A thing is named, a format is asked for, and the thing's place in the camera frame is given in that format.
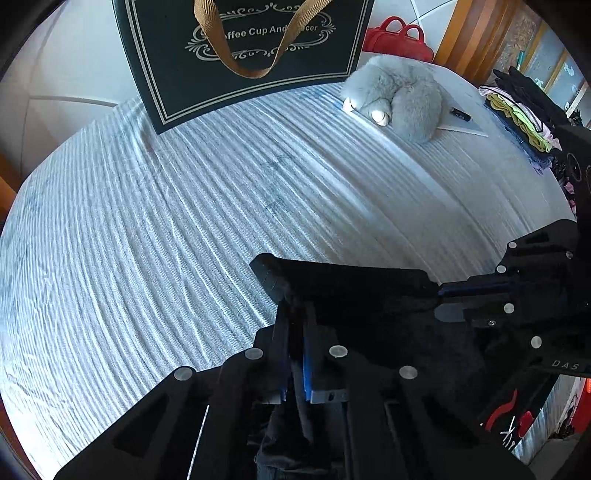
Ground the black gift bag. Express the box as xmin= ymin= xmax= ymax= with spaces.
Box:
xmin=112 ymin=0 xmax=376 ymax=136

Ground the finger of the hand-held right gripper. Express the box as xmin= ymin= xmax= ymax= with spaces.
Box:
xmin=436 ymin=219 xmax=583 ymax=298
xmin=434 ymin=298 xmax=546 ymax=366

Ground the wooden door frame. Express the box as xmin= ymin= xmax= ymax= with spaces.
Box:
xmin=0 ymin=152 xmax=23 ymax=217

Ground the black garment with red print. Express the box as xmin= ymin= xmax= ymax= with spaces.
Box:
xmin=478 ymin=385 xmax=543 ymax=446

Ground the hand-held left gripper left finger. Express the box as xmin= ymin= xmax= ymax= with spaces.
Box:
xmin=54 ymin=318 xmax=293 ymax=480

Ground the grey plush toy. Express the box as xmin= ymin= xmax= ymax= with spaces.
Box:
xmin=341 ymin=54 xmax=444 ymax=145

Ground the white paper sheet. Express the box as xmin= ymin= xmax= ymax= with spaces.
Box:
xmin=434 ymin=108 xmax=489 ymax=138

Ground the red handbag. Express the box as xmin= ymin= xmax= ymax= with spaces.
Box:
xmin=361 ymin=16 xmax=435 ymax=64

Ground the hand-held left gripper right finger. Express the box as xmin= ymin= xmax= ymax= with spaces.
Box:
xmin=302 ymin=313 xmax=536 ymax=480

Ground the grey striped tablecloth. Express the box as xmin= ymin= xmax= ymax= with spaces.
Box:
xmin=0 ymin=52 xmax=578 ymax=480

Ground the stack of folded clothes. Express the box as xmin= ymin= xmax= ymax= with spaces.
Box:
xmin=479 ymin=66 xmax=583 ymax=175

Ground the wooden cabinet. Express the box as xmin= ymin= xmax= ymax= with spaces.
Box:
xmin=434 ymin=0 xmax=591 ymax=127

